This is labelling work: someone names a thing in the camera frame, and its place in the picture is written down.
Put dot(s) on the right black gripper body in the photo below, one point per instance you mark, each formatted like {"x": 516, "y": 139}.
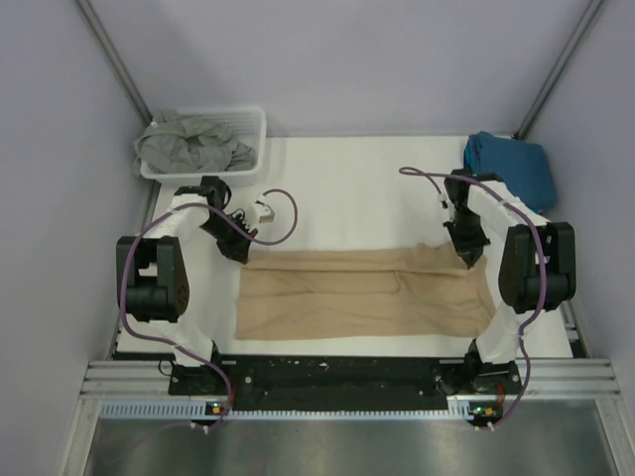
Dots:
{"x": 466, "y": 233}

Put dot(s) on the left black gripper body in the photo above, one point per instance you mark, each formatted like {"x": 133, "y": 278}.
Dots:
{"x": 229, "y": 237}

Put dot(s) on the beige t shirt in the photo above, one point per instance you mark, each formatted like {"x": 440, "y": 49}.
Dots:
{"x": 311, "y": 295}

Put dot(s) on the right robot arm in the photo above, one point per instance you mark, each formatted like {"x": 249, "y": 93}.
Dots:
{"x": 537, "y": 270}

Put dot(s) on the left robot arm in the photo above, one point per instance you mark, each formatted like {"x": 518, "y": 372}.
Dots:
{"x": 162, "y": 271}

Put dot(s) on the folded blue t shirt stack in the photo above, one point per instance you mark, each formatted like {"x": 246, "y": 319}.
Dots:
{"x": 523, "y": 167}

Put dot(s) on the grey t shirt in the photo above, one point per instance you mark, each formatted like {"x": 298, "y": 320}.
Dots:
{"x": 176, "y": 144}

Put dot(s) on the white plastic basket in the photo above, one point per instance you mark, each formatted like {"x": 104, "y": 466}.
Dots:
{"x": 249, "y": 123}

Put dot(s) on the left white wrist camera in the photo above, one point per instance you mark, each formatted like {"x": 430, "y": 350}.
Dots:
{"x": 262, "y": 212}

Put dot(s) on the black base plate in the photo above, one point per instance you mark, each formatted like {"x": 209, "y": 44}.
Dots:
{"x": 338, "y": 384}

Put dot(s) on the grey slotted cable duct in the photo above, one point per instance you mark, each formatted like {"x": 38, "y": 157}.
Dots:
{"x": 203, "y": 411}

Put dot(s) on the right aluminium frame post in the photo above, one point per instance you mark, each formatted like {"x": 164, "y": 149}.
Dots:
{"x": 589, "y": 17}

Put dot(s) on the aluminium frame post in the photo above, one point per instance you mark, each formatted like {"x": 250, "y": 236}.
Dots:
{"x": 589, "y": 17}
{"x": 121, "y": 72}

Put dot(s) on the left aluminium frame post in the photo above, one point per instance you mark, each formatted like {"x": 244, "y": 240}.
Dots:
{"x": 121, "y": 72}

